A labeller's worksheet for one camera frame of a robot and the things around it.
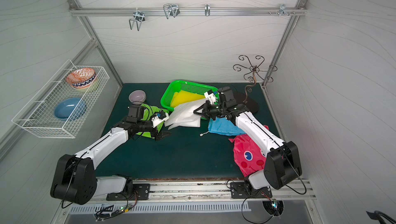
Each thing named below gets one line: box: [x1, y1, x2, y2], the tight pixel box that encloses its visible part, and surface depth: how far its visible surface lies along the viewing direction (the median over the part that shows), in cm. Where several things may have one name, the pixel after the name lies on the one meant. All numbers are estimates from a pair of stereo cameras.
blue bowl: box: [54, 97, 87, 122], surface depth 66 cm
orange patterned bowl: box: [66, 67, 96, 89], surface depth 73 cm
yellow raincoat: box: [170, 90, 206, 108], surface depth 113 cm
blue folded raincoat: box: [207, 116, 246, 137], surface depth 95 cm
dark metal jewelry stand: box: [233, 54, 278, 114], surface depth 90 cm
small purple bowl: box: [128, 89, 146, 105], surface depth 110 cm
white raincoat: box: [163, 98, 207, 131], surface depth 76 cm
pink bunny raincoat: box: [228, 124, 270, 178], surface depth 85 cm
